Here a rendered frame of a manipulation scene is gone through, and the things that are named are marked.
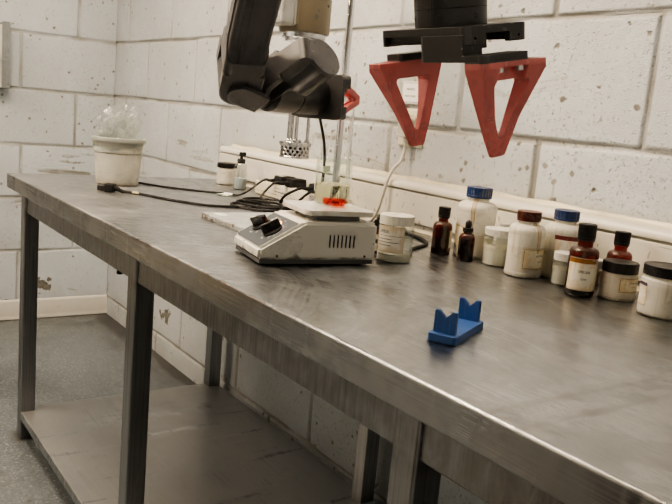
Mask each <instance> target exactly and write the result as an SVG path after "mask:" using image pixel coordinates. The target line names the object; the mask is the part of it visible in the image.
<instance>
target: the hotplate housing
mask: <svg viewBox="0 0 672 504"><path fill-rule="evenodd" d="M274 213H277V214H279V215H281V216H283V217H286V218H288V219H290V220H292V221H295V222H297V223H299V224H298V225H297V226H295V227H293V228H291V229H289V230H288V231H286V232H284V233H282V234H280V235H279V236H277V237H275V238H273V239H272V240H270V241H268V242H266V243H264V244H263V245H261V246H260V247H259V246H257V245H256V244H254V243H252V242H251V241H249V240H247V239H246V238H244V237H242V236H241V235H239V234H238V232H237V236H235V239H234V242H235V243H236V249H237V250H239V251H241V252H242V253H244V254H245V255H247V256H248V257H250V258H251V259H253V260H254V261H256V262H257V263H259V264H266V265H270V264H355V265H361V264H372V260H371V258H374V251H375V241H376V231H377V226H375V223H372V222H369V221H367V220H364V219H361V218H360V217H335V216H310V215H305V214H303V213H300V212H298V211H296V210H295V211H291V210H280V211H275V212H274Z"/></svg>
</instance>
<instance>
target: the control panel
mask: <svg viewBox="0 0 672 504"><path fill-rule="evenodd" d="M276 217H277V218H279V220H280V221H282V222H281V225H282V229H281V230H280V231H279V232H277V233H276V234H274V235H271V236H264V235H263V233H262V231H261V229H259V230H253V229H252V227H253V224H252V225H250V226H249V227H247V228H245V229H243V230H241V231H240V232H238V234H239V235H241V236H242V237H244V238H246V239H247V240H249V241H251V242H252V243H254V244H256V245H257V246H259V247H260V246H261V245H263V244H264V243H266V242H268V241H270V240H272V239H273V238H275V237H277V236H279V235H280V234H282V233H284V232H286V231H288V230H289V229H291V228H293V227H295V226H297V225H298V224H299V223H297V222H295V221H292V220H290V219H288V218H286V217H283V216H281V215H279V214H277V213H272V214H270V215H269V216H267V219H269V220H272V219H274V218H276Z"/></svg>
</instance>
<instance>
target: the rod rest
mask: <svg viewBox="0 0 672 504"><path fill-rule="evenodd" d="M481 305H482V301H481V300H477V301H475V302H474V303H473V304H471V305H470V303H469V302H468V300H467V299H466V298H465V297H460V301H459V310H458V312H454V313H452V314H451V315H449V316H448V317H447V316H446V315H445V314H444V312H443V311H442V309H439V308H437V309H435V318H434V326H433V329H432V330H430V331H429V332H428V337H427V340H429V341H432V342H437V343H441V344H445V345H450V346H456V345H458V344H460V343H461V342H463V341H464V340H466V339H468V338H469V337H471V336H472V335H474V334H476V333H477V332H479V331H480V330H482V329H483V323H484V322H483V321H481V320H480V313H481Z"/></svg>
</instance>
